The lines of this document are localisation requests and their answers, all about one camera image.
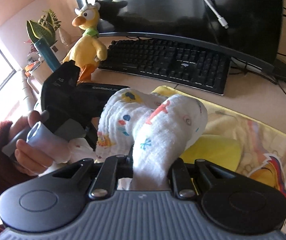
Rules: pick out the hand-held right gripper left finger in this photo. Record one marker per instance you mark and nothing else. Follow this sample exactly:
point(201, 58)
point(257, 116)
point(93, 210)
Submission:
point(110, 170)

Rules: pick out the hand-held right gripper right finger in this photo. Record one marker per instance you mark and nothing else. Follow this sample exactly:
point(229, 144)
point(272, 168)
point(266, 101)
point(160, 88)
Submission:
point(180, 175)

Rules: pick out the white printed muslin cloth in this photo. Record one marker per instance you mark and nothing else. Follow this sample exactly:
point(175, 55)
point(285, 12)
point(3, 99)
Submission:
point(158, 135)

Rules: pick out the person's left hand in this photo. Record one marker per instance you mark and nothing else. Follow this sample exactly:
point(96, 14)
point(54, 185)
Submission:
point(30, 155)

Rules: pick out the yellow banana plush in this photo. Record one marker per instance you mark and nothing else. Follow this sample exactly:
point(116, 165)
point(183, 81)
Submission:
point(213, 150)

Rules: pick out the white pot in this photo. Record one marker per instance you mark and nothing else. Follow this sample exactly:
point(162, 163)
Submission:
point(32, 77)

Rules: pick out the teal cylinder vase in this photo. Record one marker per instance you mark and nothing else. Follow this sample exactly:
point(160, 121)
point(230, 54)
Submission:
point(46, 52)

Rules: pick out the yellow duck plush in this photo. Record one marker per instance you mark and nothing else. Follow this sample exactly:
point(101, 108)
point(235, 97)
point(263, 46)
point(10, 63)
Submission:
point(87, 47)

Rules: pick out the green snake plant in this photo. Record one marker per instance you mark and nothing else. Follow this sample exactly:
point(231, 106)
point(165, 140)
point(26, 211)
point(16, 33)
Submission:
point(36, 31)

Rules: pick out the yellow cartoon printed blanket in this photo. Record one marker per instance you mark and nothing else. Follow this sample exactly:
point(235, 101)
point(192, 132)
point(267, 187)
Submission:
point(258, 142)

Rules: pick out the green leafy plant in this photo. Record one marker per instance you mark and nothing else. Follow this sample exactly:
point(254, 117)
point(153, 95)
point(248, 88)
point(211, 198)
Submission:
point(50, 17)

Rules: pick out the black keyboard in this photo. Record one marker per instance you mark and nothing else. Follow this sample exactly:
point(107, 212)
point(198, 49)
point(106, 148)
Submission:
point(170, 60)

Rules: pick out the black curved monitor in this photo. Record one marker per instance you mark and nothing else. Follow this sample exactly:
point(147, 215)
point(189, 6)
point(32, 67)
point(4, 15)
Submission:
point(170, 10)

